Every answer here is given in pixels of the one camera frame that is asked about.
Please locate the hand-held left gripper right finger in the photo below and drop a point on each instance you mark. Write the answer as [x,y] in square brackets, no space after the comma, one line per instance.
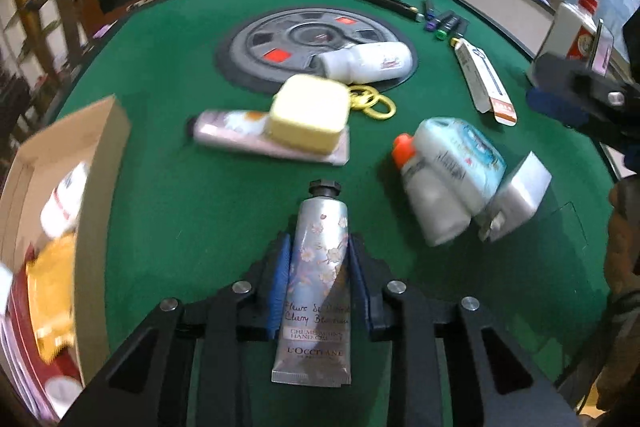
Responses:
[360,287]

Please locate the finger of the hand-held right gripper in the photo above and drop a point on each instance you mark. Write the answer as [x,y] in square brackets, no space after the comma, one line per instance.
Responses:
[575,79]
[555,107]

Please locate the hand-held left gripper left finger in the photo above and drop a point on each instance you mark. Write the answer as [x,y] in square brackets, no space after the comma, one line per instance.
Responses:
[280,287]

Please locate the floral hand cream tube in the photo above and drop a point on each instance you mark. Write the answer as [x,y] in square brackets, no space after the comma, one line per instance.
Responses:
[315,267]

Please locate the white bottle with red cap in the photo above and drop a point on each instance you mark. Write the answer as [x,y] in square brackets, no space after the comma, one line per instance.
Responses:
[570,32]

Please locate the white charger adapter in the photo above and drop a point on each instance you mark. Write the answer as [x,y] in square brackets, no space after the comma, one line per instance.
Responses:
[520,192]

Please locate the blue and white tissue packet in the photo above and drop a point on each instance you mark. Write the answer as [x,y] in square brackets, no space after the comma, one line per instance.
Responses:
[470,152]

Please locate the white bottle with orange cap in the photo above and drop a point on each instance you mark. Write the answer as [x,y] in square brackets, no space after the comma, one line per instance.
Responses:
[435,202]

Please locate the pink hand cream tube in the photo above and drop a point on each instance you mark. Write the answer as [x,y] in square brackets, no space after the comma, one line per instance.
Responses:
[225,132]

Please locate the cardboard box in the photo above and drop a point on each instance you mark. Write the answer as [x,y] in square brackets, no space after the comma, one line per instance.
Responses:
[100,147]

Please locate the red foil packet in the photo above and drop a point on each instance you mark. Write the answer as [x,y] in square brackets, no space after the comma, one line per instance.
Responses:
[20,332]

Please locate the person's right forearm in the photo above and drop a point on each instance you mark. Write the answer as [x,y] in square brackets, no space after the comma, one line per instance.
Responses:
[625,237]

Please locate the long white flat box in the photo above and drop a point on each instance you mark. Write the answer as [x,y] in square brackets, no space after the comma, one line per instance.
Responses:
[482,82]

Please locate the yellow-capped marker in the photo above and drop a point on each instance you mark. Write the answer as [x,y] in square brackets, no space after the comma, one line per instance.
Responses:
[460,33]

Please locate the green-capped marker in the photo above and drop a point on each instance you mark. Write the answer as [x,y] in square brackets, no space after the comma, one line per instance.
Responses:
[446,27]

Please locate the purple-capped marker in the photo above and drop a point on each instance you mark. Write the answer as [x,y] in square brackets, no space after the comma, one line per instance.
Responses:
[432,21]

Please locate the white roll-on bottle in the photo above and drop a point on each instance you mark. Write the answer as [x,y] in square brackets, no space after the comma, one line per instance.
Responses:
[370,63]

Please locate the yellow foil packet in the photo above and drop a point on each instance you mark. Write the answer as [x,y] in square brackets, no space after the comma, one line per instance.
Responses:
[52,287]

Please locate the white bottle with red label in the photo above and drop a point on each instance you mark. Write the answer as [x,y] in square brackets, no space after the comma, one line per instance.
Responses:
[62,207]

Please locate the grey round table panel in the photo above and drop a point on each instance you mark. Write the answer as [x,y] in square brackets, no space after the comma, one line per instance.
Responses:
[270,37]

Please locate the tall-backed wooden chair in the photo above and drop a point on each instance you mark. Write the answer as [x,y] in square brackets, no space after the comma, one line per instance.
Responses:
[65,2]

